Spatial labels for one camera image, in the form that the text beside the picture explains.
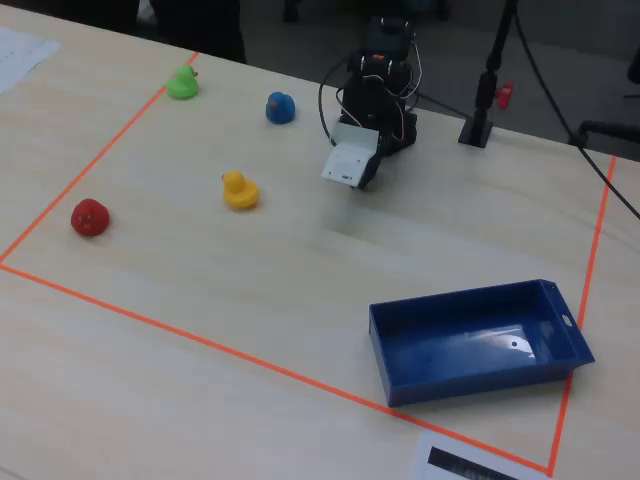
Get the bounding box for long black cable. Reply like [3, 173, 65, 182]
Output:
[512, 2, 640, 221]

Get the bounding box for blue rubber duck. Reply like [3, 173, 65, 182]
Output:
[264, 91, 297, 125]

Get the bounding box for black camera stand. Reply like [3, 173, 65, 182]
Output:
[457, 0, 520, 149]

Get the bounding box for thin black table cable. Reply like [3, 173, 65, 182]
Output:
[413, 92, 475, 121]

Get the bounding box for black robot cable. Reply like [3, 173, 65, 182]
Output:
[318, 57, 354, 149]

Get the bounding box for white printed paper sheet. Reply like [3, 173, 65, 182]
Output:
[0, 26, 63, 96]

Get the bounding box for blue plastic box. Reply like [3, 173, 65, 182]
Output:
[368, 278, 597, 409]

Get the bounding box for red rubber duck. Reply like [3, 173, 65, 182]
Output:
[70, 198, 111, 237]

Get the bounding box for white paper with black bar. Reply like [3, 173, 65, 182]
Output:
[408, 430, 551, 480]

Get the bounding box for orange tape strip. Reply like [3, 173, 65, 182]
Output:
[546, 155, 618, 476]
[0, 263, 553, 476]
[0, 51, 201, 265]

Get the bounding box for yellow rubber duck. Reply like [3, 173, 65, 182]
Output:
[220, 170, 261, 211]

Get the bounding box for dark chair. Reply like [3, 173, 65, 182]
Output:
[148, 0, 248, 65]

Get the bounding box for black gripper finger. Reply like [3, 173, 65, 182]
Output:
[356, 133, 387, 192]

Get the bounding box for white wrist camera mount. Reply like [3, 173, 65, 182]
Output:
[320, 122, 380, 189]

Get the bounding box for green rubber duck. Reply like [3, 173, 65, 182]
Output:
[165, 64, 201, 101]

